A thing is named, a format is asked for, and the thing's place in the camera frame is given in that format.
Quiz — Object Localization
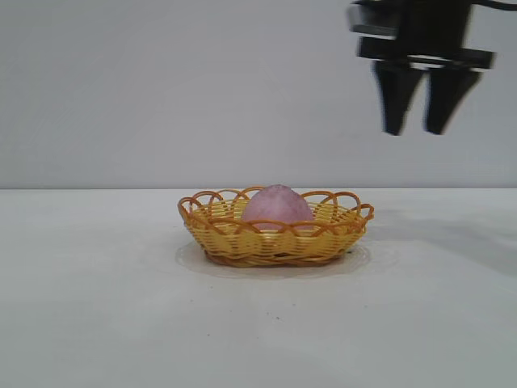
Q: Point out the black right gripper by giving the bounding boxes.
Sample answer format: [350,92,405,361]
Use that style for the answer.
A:
[357,0,497,137]

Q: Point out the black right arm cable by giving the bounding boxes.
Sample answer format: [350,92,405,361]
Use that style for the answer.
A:
[472,0,517,11]

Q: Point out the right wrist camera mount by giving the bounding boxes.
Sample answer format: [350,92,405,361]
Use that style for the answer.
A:
[347,0,401,40]

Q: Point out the yellow orange woven basket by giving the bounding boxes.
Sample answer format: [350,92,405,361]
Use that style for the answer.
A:
[176,185,375,268]

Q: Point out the pink peach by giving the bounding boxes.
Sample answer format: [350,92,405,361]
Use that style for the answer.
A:
[241,183,315,234]

